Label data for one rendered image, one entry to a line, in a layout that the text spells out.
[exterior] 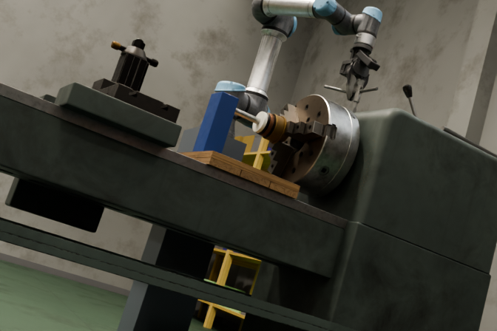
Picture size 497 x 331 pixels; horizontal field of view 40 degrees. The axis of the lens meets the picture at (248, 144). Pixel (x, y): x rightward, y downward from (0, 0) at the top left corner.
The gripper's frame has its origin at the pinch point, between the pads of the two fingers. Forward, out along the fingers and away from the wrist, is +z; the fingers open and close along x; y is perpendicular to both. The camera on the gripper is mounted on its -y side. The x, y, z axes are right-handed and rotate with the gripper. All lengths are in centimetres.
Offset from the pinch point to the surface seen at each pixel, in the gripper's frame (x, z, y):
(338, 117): 19.8, 17.5, -25.7
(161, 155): 72, 49, -29
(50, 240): 95, 79, -43
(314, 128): 26.9, 24.0, -25.7
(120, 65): 84, 26, -6
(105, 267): 81, 81, -43
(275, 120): 35.1, 24.1, -15.3
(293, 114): 25.6, 17.8, -8.2
